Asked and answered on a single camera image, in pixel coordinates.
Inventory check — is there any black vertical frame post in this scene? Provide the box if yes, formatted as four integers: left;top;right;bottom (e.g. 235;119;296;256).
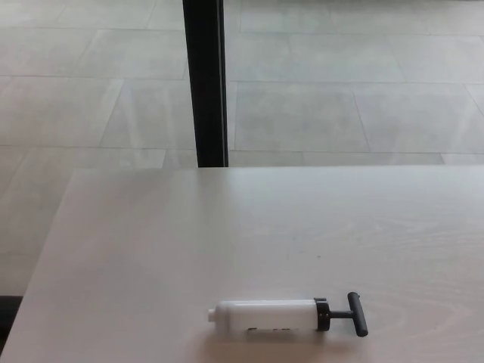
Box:
181;0;231;169

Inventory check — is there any white air pump black handle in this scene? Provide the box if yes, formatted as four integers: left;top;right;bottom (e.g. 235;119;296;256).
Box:
206;291;369;339

